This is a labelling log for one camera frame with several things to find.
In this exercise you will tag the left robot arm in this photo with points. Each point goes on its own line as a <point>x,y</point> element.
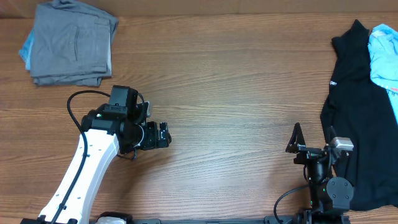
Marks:
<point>98,145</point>

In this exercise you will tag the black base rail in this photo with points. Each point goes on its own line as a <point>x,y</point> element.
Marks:
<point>115,217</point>

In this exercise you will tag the grey shorts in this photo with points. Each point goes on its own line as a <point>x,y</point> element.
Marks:
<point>72,44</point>

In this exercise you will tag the folded blue jeans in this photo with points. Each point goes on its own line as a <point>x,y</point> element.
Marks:
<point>26,50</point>

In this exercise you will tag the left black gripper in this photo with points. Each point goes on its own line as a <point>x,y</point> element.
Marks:
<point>152,140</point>

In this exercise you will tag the light blue garment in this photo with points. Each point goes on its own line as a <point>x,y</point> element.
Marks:
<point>382,46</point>

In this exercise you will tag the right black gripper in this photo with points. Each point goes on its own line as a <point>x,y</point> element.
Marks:
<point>311,149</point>

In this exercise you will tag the black shirt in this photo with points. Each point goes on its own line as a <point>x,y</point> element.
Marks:
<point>360,110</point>

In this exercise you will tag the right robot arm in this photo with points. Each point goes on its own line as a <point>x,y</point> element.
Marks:
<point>330,196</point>

